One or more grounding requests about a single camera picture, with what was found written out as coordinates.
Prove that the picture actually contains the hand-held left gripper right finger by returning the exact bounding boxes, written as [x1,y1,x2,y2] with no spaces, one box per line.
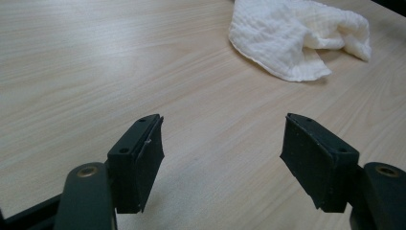
[280,112,360,214]

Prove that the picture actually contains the white cloth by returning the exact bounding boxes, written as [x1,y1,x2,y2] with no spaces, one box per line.
[228,0,372,82]

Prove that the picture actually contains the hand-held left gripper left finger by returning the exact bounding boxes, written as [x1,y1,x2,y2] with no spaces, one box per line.
[106,113,166,215]

